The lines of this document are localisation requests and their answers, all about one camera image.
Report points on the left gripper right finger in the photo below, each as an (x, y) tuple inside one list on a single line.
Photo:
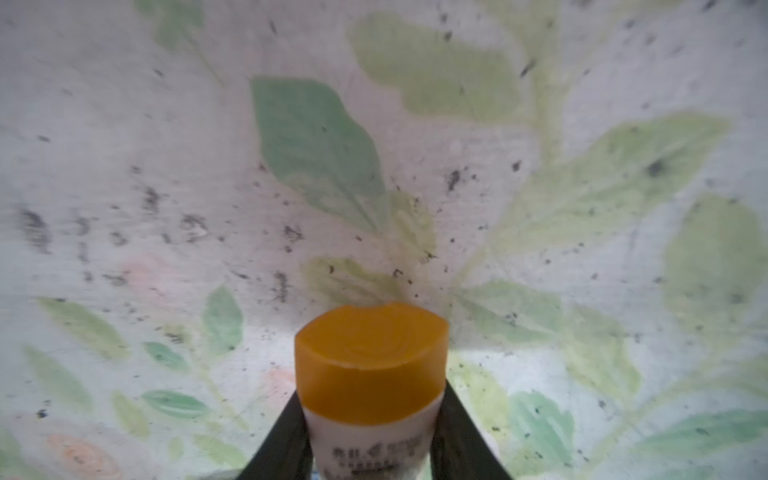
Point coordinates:
[(458, 451)]

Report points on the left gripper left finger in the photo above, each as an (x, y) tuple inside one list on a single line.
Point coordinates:
[(286, 453)]

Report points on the white gold tube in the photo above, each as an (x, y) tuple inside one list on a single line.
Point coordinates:
[(370, 381)]

